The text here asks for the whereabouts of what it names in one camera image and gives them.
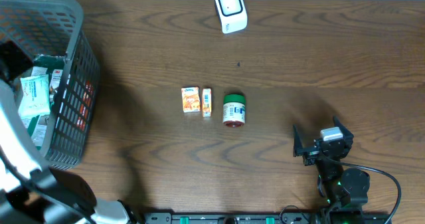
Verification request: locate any light teal wipes pack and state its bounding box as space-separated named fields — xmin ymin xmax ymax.
xmin=18 ymin=74 xmax=50 ymax=118

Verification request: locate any green lid Knorr jar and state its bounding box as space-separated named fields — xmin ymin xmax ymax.
xmin=222 ymin=94 xmax=246 ymax=128

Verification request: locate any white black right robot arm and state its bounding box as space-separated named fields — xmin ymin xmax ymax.
xmin=293 ymin=117 xmax=370 ymax=223

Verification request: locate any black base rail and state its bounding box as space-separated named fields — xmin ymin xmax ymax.
xmin=143 ymin=211 xmax=390 ymax=224

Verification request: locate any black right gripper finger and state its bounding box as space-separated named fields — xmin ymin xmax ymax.
xmin=333 ymin=116 xmax=354 ymax=140
xmin=293 ymin=125 xmax=303 ymax=157

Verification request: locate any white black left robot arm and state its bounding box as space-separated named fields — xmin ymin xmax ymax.
xmin=1 ymin=41 xmax=144 ymax=223

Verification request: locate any orange Kleenex tissue box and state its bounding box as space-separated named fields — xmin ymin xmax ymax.
xmin=181 ymin=86 xmax=201 ymax=113

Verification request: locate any white barcode scanner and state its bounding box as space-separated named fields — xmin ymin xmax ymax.
xmin=214 ymin=0 xmax=248 ymax=34

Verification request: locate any narrow orange tissue box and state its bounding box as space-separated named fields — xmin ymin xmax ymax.
xmin=202 ymin=88 xmax=212 ymax=118

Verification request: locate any green 3M gloves pack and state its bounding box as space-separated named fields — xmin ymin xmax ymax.
xmin=21 ymin=55 xmax=65 ymax=149

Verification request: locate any grey plastic shopping basket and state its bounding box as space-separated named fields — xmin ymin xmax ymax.
xmin=1 ymin=0 xmax=100 ymax=169

